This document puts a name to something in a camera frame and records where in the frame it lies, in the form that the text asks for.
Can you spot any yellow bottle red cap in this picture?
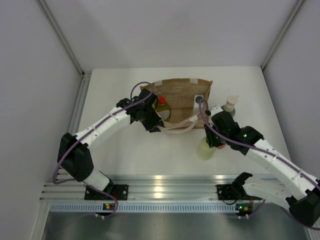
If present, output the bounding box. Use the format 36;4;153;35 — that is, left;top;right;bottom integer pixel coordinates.
155;96;171;122

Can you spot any beige pump dispenser bottle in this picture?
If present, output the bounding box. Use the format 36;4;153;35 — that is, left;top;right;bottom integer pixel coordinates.
221;95;240;117

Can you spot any pale green lotion bottle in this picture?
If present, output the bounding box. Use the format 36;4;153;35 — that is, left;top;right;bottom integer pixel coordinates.
196;137;217;160

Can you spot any white tube black cap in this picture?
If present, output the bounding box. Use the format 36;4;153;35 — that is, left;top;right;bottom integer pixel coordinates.
192;95;204;115

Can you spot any burlap canvas tote bag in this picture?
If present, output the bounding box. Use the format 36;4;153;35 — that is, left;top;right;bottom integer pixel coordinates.
151;78;213;134

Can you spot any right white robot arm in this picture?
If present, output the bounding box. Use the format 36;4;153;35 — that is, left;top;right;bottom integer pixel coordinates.
200;106;320;228

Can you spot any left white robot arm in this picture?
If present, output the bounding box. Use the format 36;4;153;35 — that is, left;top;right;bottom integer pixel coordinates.
57;88;163;200

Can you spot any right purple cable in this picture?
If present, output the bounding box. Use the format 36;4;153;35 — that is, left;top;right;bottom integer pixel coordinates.
195;97;320;230

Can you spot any purple cable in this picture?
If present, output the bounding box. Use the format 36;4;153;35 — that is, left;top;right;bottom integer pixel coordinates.
51;81;152;219
195;97;320;230

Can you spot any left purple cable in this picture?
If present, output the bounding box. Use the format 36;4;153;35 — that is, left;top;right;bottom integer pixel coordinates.
51;81;152;219

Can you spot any left aluminium frame post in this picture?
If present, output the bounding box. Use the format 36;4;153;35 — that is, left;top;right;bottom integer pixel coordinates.
36;0;92;134

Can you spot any aluminium frame post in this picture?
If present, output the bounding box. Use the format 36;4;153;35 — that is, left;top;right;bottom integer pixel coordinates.
36;0;92;134
260;0;307;72

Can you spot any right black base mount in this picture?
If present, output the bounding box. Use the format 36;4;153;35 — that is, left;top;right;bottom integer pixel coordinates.
216;184;250;201

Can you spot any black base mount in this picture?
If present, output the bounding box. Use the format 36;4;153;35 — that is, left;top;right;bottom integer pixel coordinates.
84;184;129;201
216;184;250;201

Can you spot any aluminium mounting rail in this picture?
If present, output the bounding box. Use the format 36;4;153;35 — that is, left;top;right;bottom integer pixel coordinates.
39;174;312;203

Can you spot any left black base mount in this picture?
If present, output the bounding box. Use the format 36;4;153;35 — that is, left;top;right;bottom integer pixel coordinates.
84;184;129;201

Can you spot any perforated grey cable duct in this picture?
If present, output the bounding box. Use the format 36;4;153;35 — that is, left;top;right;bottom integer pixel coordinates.
50;202;239;213

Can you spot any right aluminium frame post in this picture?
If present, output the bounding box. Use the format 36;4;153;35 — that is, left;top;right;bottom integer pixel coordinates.
260;0;307;72

